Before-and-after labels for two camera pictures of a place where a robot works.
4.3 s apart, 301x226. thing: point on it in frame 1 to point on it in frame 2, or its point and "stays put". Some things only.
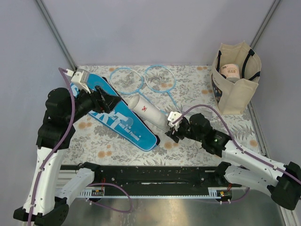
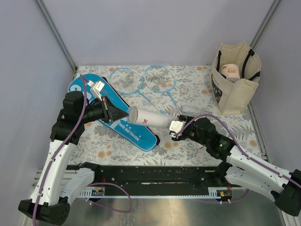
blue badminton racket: x=161 y=79 stays put
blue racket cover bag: x=120 y=120 stays put
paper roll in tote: x=231 y=71 stays put
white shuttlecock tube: x=156 y=116 to x=139 y=116
